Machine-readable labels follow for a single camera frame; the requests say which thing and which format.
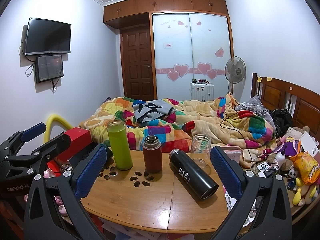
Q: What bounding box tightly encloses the green tall cup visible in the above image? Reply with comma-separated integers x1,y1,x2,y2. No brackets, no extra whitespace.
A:
107,119,133,171

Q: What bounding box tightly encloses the red thermos cup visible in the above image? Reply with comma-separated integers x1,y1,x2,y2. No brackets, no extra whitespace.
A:
143,135,162,173

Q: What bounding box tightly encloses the pink plush toy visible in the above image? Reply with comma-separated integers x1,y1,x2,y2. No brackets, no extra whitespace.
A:
24,171,68,220

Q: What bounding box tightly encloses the yellow foam tube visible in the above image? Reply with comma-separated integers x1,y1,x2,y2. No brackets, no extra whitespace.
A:
44,114,73,143

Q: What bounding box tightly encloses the yellow plush toy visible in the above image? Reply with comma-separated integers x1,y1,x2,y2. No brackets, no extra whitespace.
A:
292,178,319,206

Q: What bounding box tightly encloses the red gift box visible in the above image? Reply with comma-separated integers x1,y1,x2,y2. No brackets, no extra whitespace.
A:
48,127,92,177

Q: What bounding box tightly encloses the orange snack bag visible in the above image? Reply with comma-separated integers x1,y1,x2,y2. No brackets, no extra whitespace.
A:
290,152,319,185

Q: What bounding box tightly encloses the black thermos bottle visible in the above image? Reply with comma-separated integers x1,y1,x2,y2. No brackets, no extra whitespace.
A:
169,149,219,200

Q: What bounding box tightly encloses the clear glass jar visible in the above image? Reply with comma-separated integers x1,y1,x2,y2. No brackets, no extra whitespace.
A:
190,134,211,168

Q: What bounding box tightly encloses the black bag on bed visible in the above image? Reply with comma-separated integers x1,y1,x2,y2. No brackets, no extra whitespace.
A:
269,108,293,138

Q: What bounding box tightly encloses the colourful patchwork blanket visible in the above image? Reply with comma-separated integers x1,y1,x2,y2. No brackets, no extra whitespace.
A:
79,93,277,168

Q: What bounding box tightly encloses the grey black garment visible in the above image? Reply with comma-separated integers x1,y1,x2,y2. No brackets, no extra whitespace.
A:
132,99,176,125

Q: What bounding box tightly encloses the wooden bed headboard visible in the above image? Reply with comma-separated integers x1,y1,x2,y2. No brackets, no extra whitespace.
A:
251,73,320,141

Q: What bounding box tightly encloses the white suitcase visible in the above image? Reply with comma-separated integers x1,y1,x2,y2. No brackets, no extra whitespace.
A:
190,79,214,102

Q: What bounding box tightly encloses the standing electric fan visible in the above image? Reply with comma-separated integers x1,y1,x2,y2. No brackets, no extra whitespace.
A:
225,56,246,93

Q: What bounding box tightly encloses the brown wooden door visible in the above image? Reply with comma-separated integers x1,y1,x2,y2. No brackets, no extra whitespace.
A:
120,24,155,101

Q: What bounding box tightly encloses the white sliding wardrobe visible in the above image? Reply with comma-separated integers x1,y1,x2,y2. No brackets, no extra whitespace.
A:
152,13,231,101

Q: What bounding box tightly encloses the black cable on bed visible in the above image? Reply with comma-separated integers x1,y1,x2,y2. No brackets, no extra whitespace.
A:
220,108,258,176

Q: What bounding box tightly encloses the small wall monitor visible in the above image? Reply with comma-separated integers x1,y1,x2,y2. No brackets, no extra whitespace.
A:
35,55,63,83

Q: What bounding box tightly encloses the wall mounted television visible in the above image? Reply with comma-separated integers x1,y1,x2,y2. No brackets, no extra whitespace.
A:
24,17,72,56

